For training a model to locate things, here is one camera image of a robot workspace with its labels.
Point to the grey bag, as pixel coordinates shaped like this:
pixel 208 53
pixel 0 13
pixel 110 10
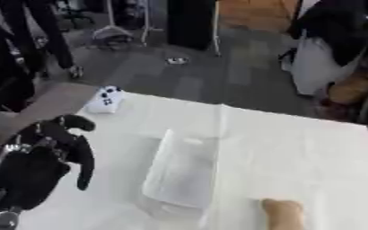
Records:
pixel 111 35

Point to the tan rounded object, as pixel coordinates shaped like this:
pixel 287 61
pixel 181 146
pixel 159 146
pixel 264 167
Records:
pixel 284 215

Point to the small black white object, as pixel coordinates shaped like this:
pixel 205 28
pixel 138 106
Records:
pixel 176 60

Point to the black office chair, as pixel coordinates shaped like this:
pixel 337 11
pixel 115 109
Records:
pixel 73 12

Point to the white bag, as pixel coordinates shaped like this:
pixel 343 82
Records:
pixel 318 68

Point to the person's hand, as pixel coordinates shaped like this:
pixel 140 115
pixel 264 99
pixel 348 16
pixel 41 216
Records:
pixel 76 71

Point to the person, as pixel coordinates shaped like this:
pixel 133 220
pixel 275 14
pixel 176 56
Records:
pixel 339 27
pixel 6 51

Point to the brown bag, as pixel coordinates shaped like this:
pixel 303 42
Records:
pixel 352 88

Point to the white game controller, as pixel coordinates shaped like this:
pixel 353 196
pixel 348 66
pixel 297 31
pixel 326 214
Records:
pixel 104 100

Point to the black cabinet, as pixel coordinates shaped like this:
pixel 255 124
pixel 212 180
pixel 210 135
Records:
pixel 191 22

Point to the white pole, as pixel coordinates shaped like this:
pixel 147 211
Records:
pixel 145 21
pixel 216 28

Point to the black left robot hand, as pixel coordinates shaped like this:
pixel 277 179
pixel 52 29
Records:
pixel 31 176

